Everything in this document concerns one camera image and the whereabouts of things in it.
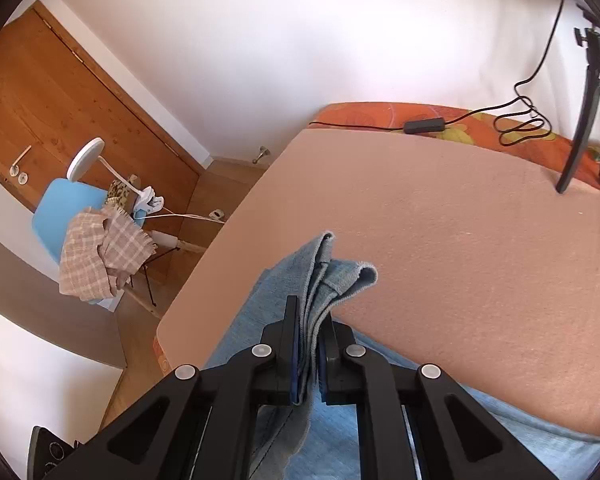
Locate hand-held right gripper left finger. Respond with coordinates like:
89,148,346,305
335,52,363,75
40,295,301,480

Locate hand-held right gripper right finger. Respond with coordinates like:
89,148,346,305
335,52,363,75
317,317,561,480

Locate light blue denim pants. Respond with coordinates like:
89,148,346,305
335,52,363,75
200,231,600,480

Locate peach blanket covered bed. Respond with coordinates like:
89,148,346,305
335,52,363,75
156,127,600,441

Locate beige checked cloth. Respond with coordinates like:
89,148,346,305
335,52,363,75
59,206,158,303

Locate leopard print cloth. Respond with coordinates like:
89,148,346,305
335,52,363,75
105,175,141,208

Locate orange floral tablecloth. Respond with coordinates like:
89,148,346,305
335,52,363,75
152,102,600,376

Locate black device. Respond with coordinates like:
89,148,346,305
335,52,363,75
27,426,83,480

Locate blue chair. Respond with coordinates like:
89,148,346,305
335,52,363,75
32,178,211,318

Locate white clip lamp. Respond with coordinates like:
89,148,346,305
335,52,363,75
66,137,167,213

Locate black tripod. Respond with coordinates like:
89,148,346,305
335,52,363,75
555,7,600,195

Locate wooden door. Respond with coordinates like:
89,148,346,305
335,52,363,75
0,0,203,213

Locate white lamp cable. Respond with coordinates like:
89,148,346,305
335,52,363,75
145,207,226,223

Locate black inline cable remote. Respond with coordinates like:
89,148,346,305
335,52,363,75
404,118,447,135

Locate metal door handle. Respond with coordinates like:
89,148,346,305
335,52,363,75
7,145,32,177

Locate black ring light cable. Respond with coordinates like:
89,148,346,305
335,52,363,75
307,0,566,148

